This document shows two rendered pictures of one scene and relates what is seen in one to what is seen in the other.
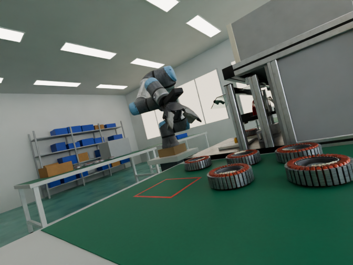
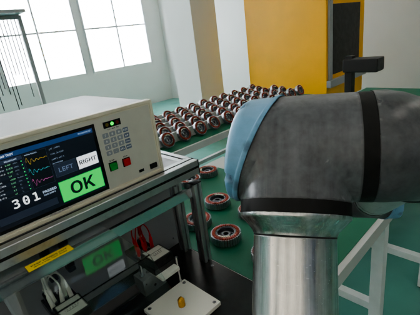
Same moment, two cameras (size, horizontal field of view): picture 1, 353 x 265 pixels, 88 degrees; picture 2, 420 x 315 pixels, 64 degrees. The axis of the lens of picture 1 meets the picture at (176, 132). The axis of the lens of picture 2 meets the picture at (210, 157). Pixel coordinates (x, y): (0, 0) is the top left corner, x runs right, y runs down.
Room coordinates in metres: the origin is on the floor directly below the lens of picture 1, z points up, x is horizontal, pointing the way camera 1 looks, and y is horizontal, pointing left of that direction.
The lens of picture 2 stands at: (1.68, -0.06, 1.46)
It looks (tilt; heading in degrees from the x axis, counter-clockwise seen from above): 20 degrees down; 189
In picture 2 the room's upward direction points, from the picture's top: 7 degrees counter-clockwise
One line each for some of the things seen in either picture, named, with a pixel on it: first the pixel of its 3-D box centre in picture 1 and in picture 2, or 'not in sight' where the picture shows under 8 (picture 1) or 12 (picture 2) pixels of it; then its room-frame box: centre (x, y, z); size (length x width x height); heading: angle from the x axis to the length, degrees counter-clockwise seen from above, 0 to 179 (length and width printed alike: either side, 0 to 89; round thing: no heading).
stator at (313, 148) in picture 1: (297, 152); (197, 220); (0.53, -0.32, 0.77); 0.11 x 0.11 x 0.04
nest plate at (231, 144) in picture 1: (237, 143); (182, 307); (0.98, -0.30, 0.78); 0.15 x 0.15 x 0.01; 52
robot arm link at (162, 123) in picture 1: (166, 127); not in sight; (1.57, 0.07, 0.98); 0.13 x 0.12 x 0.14; 80
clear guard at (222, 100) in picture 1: (240, 96); (73, 277); (1.16, -0.45, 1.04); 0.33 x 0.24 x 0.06; 52
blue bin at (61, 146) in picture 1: (58, 147); not in sight; (5.90, 3.79, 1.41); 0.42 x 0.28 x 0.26; 54
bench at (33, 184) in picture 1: (102, 182); not in sight; (3.34, 1.53, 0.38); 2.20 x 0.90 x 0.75; 142
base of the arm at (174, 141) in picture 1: (169, 141); not in sight; (1.57, 0.07, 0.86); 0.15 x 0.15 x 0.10
